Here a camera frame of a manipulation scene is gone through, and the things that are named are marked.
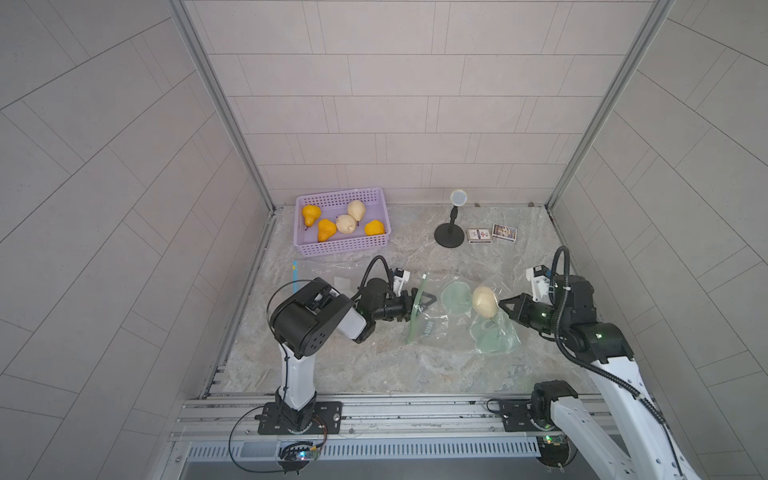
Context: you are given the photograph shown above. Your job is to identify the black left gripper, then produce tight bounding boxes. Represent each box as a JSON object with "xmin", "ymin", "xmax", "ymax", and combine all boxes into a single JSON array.
[{"xmin": 368, "ymin": 291, "xmax": 434, "ymax": 323}]

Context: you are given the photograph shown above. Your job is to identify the green zip-top bag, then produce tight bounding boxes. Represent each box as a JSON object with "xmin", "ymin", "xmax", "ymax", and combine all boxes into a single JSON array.
[{"xmin": 406, "ymin": 273, "xmax": 521, "ymax": 355}]

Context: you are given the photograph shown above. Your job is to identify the pale round fruit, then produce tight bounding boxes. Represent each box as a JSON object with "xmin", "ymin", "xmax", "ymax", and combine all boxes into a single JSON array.
[
  {"xmin": 472, "ymin": 285, "xmax": 498, "ymax": 319},
  {"xmin": 347, "ymin": 200, "xmax": 366, "ymax": 223},
  {"xmin": 335, "ymin": 214, "xmax": 358, "ymax": 235}
]

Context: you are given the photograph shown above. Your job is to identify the blue zip-top bag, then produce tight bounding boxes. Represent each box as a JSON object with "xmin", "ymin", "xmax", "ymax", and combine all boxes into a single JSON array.
[{"xmin": 290, "ymin": 259, "xmax": 369, "ymax": 298}]

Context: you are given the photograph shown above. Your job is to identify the yellow pear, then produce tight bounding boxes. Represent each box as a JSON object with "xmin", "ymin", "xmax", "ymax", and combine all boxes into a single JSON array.
[
  {"xmin": 364, "ymin": 220, "xmax": 387, "ymax": 236},
  {"xmin": 301, "ymin": 205, "xmax": 322, "ymax": 229},
  {"xmin": 317, "ymin": 219, "xmax": 337, "ymax": 243}
]

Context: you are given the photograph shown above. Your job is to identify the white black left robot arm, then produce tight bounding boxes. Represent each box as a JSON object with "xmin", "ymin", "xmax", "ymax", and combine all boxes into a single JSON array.
[{"xmin": 269, "ymin": 270, "xmax": 437, "ymax": 433}]

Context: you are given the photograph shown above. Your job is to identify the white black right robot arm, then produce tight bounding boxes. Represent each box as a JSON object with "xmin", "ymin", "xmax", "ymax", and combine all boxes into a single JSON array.
[{"xmin": 498, "ymin": 274, "xmax": 698, "ymax": 479}]

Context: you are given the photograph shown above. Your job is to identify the black microphone stand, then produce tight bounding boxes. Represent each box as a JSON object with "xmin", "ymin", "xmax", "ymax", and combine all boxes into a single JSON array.
[{"xmin": 434, "ymin": 206, "xmax": 465, "ymax": 248}]

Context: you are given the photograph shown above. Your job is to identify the white gold card box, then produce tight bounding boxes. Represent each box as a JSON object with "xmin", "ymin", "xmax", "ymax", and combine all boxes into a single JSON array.
[{"xmin": 466, "ymin": 228, "xmax": 493, "ymax": 244}]

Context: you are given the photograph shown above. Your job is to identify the purple plastic basket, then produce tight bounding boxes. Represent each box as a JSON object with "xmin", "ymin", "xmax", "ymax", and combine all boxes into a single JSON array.
[{"xmin": 293, "ymin": 187, "xmax": 391, "ymax": 257}]

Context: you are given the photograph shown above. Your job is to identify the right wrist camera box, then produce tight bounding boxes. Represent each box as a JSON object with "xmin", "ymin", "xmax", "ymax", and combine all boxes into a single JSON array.
[{"xmin": 526, "ymin": 265, "xmax": 552, "ymax": 304}]

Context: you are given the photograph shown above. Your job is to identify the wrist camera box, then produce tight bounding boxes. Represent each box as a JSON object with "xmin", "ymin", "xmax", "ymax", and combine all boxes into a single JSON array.
[
  {"xmin": 526, "ymin": 265, "xmax": 552, "ymax": 304},
  {"xmin": 391, "ymin": 268, "xmax": 411, "ymax": 297}
]

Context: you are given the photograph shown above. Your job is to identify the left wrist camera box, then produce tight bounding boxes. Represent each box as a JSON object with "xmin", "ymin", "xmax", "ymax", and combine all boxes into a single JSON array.
[{"xmin": 391, "ymin": 268, "xmax": 411, "ymax": 297}]

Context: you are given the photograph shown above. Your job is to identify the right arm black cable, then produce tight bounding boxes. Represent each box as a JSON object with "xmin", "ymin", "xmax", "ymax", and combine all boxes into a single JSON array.
[{"xmin": 548, "ymin": 245, "xmax": 685, "ymax": 480}]

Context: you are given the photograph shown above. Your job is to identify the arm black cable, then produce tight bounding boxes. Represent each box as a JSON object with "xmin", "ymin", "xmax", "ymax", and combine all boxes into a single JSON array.
[
  {"xmin": 548, "ymin": 245, "xmax": 685, "ymax": 480},
  {"xmin": 227, "ymin": 254, "xmax": 394, "ymax": 475}
]

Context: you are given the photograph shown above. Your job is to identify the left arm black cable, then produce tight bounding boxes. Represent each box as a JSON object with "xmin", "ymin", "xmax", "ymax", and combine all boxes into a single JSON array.
[{"xmin": 227, "ymin": 254, "xmax": 394, "ymax": 475}]

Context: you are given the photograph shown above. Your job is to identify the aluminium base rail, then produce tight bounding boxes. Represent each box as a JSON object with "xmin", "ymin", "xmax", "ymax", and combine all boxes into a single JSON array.
[{"xmin": 170, "ymin": 394, "xmax": 640, "ymax": 479}]

